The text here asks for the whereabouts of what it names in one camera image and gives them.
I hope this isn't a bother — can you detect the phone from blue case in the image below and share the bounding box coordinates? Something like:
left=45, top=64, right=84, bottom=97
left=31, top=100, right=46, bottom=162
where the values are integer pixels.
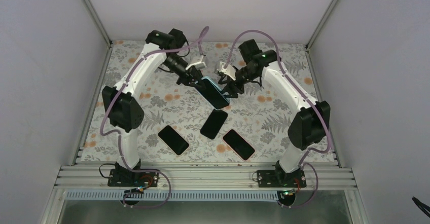
left=201, top=78, right=230, bottom=110

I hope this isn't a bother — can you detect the black phone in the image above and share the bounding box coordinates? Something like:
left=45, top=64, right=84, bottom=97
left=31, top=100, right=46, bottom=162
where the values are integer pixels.
left=158, top=125, right=190, bottom=156
left=200, top=109, right=228, bottom=140

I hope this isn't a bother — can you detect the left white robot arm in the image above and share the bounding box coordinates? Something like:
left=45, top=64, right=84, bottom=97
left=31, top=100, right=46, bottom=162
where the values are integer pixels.
left=100, top=26, right=209, bottom=186

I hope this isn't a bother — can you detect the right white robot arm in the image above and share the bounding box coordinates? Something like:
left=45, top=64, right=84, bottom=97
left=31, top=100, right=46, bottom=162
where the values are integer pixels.
left=217, top=40, right=331, bottom=187

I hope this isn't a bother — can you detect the floral patterned mat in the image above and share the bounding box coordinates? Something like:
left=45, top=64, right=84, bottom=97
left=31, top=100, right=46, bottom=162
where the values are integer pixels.
left=81, top=41, right=316, bottom=163

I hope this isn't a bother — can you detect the black object at corner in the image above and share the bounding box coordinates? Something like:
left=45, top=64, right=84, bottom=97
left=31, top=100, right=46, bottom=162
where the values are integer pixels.
left=412, top=197, right=430, bottom=217

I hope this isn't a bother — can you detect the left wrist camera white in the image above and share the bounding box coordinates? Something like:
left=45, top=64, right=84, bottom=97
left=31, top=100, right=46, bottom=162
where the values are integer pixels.
left=185, top=55, right=207, bottom=70

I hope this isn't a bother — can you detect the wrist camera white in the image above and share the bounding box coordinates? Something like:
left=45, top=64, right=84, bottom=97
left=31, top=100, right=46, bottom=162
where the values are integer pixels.
left=185, top=55, right=207, bottom=70
left=217, top=61, right=237, bottom=81

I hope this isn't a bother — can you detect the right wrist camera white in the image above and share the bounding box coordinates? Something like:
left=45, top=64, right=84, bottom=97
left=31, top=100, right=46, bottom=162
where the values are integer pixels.
left=217, top=61, right=237, bottom=81

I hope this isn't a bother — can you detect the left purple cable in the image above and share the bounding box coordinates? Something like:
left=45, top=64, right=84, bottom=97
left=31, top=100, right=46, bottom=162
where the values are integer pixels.
left=99, top=25, right=209, bottom=209

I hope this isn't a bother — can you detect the purple cable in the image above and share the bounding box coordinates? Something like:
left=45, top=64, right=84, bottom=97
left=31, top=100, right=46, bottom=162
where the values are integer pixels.
left=224, top=29, right=335, bottom=209
left=99, top=25, right=209, bottom=209

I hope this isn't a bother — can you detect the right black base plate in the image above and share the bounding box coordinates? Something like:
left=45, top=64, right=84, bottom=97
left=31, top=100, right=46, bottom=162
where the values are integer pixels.
left=256, top=169, right=307, bottom=188

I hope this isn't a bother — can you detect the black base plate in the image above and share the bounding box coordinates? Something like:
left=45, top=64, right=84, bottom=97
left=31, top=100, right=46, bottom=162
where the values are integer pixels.
left=256, top=169, right=307, bottom=188
left=107, top=163, right=159, bottom=188

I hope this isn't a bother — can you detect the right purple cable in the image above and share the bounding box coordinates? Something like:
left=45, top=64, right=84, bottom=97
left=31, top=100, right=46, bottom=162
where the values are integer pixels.
left=224, top=29, right=335, bottom=209

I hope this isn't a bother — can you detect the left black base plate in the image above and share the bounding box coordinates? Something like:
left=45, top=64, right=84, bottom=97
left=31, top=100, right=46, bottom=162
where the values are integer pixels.
left=107, top=163, right=159, bottom=188

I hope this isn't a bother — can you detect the aluminium rail frame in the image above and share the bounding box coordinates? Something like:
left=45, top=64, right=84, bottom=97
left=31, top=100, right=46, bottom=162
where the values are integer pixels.
left=54, top=157, right=357, bottom=190

